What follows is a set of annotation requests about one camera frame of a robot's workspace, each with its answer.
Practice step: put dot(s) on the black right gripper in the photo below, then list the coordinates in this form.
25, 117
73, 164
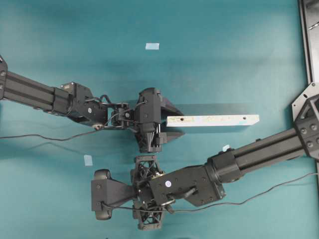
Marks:
147, 210

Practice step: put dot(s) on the pale blue tape scrap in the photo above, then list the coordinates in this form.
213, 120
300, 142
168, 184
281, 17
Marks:
225, 148

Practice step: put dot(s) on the white particle board plank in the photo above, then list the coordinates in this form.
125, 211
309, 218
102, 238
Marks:
212, 120

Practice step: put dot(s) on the pale blue tape piece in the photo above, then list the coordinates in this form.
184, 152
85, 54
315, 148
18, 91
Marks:
152, 46

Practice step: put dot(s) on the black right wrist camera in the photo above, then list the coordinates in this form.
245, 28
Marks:
107, 193

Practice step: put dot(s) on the black metal frame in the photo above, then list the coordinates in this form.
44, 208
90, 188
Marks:
309, 19

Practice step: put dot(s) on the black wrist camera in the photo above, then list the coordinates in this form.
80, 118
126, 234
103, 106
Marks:
107, 193
148, 114

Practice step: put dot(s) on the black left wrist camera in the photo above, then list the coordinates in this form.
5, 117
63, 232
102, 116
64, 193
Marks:
148, 114

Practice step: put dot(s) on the pale blue tape square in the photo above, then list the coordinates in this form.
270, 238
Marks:
88, 161

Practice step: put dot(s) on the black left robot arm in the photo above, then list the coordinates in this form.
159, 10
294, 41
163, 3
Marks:
77, 103

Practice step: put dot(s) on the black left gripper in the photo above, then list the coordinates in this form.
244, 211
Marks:
151, 142

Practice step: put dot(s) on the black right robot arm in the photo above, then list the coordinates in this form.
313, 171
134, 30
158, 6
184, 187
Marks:
203, 184

